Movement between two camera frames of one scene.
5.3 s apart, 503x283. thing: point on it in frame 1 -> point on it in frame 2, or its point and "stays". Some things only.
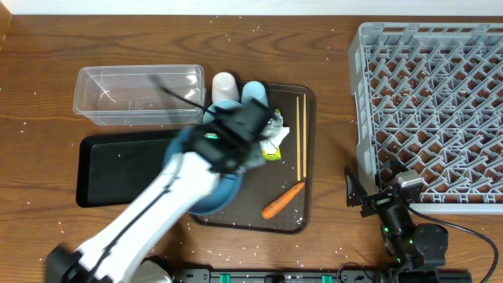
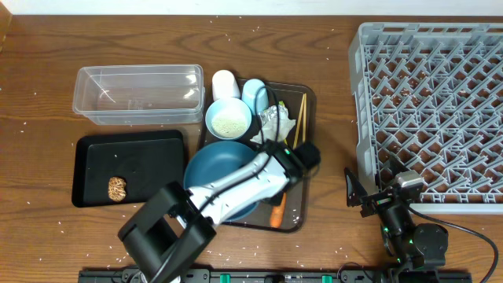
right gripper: (376, 201) stays
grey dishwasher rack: (429, 97) stays
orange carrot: (278, 203) -> (277, 213)
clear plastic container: (141, 94) stays
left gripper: (255, 140) -> (278, 197)
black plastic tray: (115, 169) stays
